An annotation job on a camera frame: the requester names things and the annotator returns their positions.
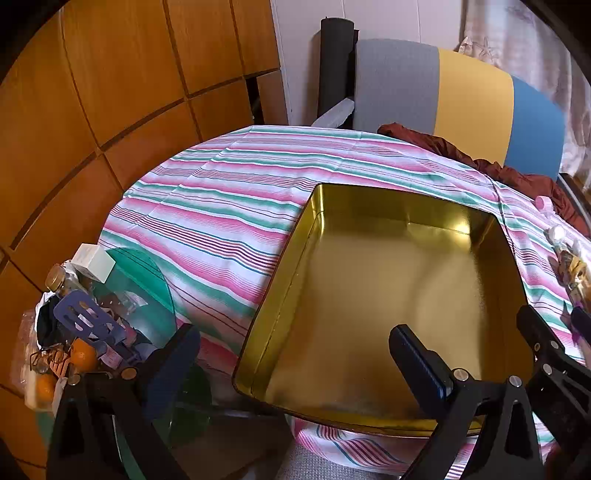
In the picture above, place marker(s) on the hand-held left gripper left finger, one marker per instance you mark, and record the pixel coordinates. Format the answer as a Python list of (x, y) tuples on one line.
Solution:
[(168, 369)]

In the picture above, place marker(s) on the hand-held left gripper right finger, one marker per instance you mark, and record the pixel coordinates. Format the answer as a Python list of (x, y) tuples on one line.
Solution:
[(418, 364)]

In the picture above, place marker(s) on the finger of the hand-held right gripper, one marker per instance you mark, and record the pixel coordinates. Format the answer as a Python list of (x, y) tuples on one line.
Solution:
[(582, 321), (538, 337)]

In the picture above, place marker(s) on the gold tin box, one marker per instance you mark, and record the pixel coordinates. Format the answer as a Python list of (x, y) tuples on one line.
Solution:
[(369, 300)]

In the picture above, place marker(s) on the clear plastic wrap bundle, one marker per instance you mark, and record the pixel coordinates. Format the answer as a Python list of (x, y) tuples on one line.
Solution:
[(556, 235)]

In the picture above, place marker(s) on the round glass table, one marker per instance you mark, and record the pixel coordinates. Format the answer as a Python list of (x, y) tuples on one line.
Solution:
[(147, 286)]

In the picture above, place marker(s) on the orange fruit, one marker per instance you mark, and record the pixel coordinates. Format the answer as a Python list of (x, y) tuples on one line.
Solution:
[(46, 390), (83, 356)]

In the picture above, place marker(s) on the purple slotted spatula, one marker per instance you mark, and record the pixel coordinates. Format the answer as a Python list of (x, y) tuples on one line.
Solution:
[(81, 316)]

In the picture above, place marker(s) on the small white box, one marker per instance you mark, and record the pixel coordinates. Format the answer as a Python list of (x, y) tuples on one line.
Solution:
[(94, 263)]

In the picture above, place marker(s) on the grey seat cushion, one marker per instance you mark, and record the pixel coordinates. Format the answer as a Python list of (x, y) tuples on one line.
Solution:
[(323, 466)]

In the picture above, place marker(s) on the glass jar with lid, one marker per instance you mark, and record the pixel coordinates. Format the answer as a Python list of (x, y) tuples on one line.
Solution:
[(62, 279)]

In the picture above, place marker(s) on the dark red cloth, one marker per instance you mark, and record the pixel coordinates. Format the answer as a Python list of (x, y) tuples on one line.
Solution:
[(517, 177)]

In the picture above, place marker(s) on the striped tablecloth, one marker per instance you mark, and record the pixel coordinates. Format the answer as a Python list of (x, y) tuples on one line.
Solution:
[(221, 194)]

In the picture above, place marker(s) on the grey yellow blue chair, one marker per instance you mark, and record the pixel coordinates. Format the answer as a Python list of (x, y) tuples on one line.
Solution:
[(471, 101)]

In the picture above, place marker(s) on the patterned beige curtain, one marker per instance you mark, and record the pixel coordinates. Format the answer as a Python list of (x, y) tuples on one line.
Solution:
[(545, 55)]

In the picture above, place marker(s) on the black rolled mat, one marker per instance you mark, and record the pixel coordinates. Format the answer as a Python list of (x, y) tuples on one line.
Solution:
[(334, 69)]

